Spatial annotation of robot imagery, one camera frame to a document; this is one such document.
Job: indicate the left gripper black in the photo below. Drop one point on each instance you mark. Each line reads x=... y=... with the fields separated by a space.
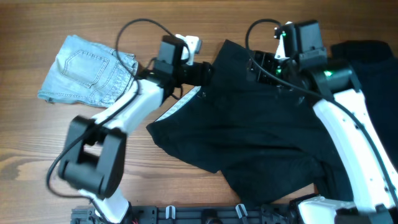
x=199 y=74

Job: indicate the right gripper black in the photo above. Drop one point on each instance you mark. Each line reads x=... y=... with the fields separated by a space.
x=264 y=60

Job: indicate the black shorts with patterned waistband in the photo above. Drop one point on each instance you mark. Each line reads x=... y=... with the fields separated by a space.
x=265 y=141

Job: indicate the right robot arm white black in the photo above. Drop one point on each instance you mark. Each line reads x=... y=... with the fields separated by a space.
x=301 y=64

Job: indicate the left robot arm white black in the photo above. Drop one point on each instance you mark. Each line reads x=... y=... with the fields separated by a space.
x=94 y=154

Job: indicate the pile of black clothes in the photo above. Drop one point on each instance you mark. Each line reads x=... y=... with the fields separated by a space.
x=376 y=68

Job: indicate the folded light blue denim shorts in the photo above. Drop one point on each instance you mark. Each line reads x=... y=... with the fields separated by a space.
x=88 y=72

